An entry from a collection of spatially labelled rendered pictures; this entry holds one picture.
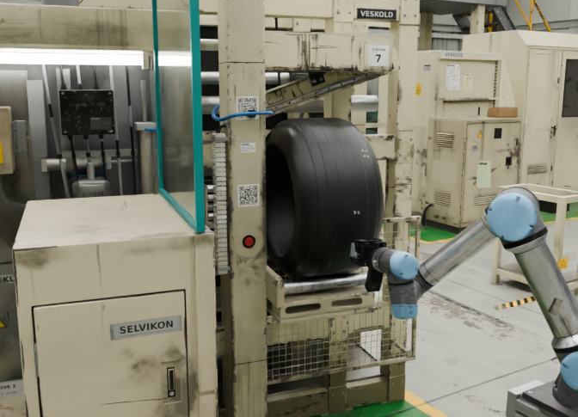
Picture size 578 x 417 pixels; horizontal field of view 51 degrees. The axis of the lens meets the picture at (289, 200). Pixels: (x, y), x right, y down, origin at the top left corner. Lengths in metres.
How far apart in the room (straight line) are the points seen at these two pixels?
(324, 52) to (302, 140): 0.50
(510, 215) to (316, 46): 1.10
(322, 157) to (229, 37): 0.48
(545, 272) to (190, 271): 0.88
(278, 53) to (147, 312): 1.28
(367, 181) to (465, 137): 4.78
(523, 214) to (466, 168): 5.19
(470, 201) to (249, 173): 5.04
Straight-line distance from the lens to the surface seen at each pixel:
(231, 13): 2.01
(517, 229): 1.61
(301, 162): 1.95
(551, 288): 1.67
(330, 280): 2.14
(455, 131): 6.79
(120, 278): 1.31
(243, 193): 2.03
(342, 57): 2.42
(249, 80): 2.01
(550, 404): 1.90
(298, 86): 2.49
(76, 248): 1.29
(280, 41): 2.33
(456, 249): 1.81
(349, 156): 1.99
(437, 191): 7.03
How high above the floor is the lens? 1.57
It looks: 10 degrees down
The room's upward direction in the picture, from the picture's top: straight up
